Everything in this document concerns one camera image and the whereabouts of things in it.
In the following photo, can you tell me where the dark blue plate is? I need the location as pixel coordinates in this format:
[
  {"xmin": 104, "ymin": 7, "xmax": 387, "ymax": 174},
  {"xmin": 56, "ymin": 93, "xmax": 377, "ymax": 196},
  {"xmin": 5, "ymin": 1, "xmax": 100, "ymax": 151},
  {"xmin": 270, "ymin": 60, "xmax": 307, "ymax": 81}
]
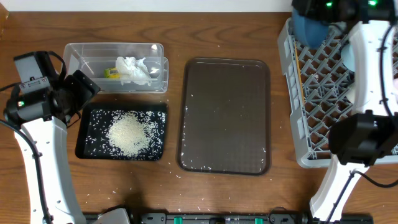
[{"xmin": 292, "ymin": 9, "xmax": 329, "ymax": 49}]

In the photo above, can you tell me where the yellow snack wrapper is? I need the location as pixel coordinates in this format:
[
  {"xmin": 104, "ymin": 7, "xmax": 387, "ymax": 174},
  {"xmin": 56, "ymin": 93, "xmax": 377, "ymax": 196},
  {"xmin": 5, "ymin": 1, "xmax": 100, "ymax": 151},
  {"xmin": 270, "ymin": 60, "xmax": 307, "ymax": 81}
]
[{"xmin": 104, "ymin": 68, "xmax": 121, "ymax": 79}]

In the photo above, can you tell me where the light blue bowl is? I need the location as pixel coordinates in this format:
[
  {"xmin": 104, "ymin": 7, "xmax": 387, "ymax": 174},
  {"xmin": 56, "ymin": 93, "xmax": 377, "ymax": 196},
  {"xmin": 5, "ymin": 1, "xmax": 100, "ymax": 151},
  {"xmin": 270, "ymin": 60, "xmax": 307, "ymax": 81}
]
[{"xmin": 341, "ymin": 44, "xmax": 356, "ymax": 72}]

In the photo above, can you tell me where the wooden chopstick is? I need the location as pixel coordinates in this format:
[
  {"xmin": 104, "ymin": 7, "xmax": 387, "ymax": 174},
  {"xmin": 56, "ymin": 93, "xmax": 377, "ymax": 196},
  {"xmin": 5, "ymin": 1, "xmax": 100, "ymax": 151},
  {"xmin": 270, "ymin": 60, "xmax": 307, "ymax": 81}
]
[{"xmin": 294, "ymin": 42, "xmax": 305, "ymax": 105}]

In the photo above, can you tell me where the white tissue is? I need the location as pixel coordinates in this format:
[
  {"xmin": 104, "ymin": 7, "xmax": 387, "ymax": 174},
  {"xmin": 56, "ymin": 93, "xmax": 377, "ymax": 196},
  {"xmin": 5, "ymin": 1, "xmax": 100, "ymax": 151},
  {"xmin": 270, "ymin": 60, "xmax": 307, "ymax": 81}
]
[{"xmin": 116, "ymin": 57, "xmax": 152, "ymax": 86}]

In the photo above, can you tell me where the pile of white rice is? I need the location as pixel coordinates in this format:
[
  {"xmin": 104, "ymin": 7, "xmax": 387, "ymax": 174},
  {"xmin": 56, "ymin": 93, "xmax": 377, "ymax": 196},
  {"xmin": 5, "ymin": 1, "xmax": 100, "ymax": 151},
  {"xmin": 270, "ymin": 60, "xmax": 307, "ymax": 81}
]
[{"xmin": 84, "ymin": 109, "xmax": 166, "ymax": 158}]

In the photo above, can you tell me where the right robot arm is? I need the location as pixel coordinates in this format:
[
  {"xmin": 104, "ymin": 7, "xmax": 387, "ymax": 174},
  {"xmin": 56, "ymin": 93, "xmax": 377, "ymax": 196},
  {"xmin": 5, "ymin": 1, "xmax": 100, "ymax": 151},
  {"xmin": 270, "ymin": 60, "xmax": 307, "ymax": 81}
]
[{"xmin": 292, "ymin": 0, "xmax": 397, "ymax": 223}]

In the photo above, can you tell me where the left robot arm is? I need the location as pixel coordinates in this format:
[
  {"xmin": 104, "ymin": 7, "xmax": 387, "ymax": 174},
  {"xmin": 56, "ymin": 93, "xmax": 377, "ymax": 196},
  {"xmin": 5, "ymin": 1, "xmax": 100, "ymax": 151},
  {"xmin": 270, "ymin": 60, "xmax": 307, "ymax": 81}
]
[{"xmin": 1, "ymin": 51, "xmax": 131, "ymax": 224}]

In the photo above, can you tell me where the clear plastic waste bin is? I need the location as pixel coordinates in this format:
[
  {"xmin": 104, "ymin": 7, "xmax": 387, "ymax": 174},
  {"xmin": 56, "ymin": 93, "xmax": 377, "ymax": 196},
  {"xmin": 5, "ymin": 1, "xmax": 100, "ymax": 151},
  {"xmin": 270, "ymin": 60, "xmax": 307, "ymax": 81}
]
[{"xmin": 63, "ymin": 42, "xmax": 169, "ymax": 93}]

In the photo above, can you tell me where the grey dishwasher rack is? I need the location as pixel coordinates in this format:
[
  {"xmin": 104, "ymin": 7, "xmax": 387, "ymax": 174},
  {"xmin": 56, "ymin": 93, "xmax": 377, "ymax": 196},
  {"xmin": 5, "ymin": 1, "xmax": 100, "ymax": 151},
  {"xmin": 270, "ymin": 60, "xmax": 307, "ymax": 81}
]
[{"xmin": 277, "ymin": 17, "xmax": 398, "ymax": 169}]

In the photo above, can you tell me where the black plastic tray bin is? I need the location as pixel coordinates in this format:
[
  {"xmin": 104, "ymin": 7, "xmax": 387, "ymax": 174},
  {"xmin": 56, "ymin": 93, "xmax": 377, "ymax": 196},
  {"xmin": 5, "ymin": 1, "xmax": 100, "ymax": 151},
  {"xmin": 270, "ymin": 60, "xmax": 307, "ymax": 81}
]
[{"xmin": 75, "ymin": 102, "xmax": 168, "ymax": 162}]

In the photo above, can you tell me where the dark brown serving tray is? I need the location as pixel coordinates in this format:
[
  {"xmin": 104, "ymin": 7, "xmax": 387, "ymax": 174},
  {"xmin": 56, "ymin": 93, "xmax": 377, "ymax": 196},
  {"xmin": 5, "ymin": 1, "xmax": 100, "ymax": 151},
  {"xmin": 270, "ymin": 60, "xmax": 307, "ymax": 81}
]
[{"xmin": 177, "ymin": 57, "xmax": 271, "ymax": 176}]

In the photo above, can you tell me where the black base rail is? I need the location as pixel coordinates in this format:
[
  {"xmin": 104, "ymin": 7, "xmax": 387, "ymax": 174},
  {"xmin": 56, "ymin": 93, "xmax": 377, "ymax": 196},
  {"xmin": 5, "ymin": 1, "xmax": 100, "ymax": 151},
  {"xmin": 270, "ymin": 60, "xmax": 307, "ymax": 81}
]
[{"xmin": 129, "ymin": 213, "xmax": 325, "ymax": 224}]

